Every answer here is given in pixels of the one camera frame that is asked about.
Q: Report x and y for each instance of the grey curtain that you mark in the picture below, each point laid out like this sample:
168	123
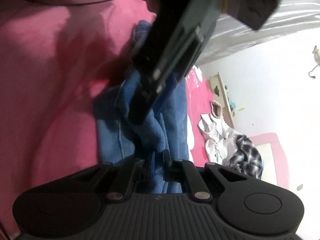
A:
250	37

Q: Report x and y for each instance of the person's pink top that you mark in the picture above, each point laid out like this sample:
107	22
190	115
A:
37	80

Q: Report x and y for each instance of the black white plaid shirt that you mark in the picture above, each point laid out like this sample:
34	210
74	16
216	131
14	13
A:
245	155

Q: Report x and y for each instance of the cream nightstand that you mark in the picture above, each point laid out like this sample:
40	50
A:
222	85

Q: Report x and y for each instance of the light blue paper item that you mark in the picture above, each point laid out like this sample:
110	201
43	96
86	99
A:
232	105

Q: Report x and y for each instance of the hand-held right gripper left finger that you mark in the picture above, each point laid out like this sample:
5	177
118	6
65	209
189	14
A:
142	172

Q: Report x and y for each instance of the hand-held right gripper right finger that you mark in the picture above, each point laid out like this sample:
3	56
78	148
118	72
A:
168	170

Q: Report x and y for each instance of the blue jeans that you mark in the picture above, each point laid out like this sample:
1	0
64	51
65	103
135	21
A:
150	132

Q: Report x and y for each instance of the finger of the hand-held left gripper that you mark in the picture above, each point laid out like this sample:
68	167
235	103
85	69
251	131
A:
142	100
167	92

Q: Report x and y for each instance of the pink checked garment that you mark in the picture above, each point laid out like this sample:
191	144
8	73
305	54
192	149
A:
216	108

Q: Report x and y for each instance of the pink bed headboard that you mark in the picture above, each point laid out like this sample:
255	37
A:
280	160

